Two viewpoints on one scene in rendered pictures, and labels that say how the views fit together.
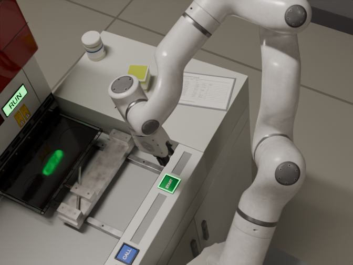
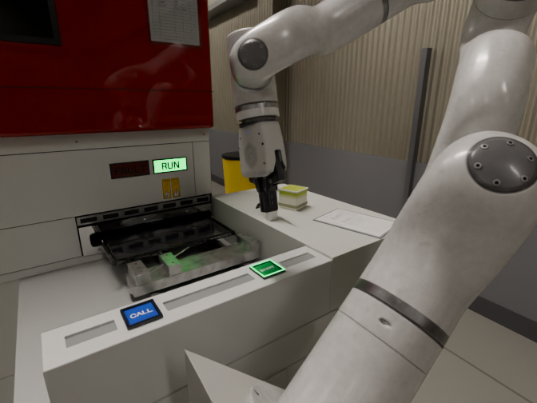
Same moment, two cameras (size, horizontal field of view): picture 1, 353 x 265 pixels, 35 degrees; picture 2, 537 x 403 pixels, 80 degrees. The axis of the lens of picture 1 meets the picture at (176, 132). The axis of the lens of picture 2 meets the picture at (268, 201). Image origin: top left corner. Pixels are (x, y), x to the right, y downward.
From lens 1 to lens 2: 1.21 m
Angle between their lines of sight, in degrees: 39
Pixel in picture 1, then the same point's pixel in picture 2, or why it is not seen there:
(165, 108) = (285, 32)
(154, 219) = (216, 293)
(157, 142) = (264, 137)
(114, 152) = (232, 251)
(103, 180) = (200, 265)
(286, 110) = (500, 100)
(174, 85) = (312, 20)
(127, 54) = not seen: hidden behind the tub
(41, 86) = (203, 177)
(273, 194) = (452, 228)
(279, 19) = not seen: outside the picture
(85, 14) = not seen: hidden behind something
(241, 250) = (336, 366)
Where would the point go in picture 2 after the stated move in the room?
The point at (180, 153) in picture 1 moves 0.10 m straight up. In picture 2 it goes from (301, 253) to (302, 213)
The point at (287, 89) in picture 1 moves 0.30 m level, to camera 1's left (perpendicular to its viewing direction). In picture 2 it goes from (509, 60) to (294, 66)
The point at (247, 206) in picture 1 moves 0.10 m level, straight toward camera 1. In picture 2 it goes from (378, 266) to (360, 310)
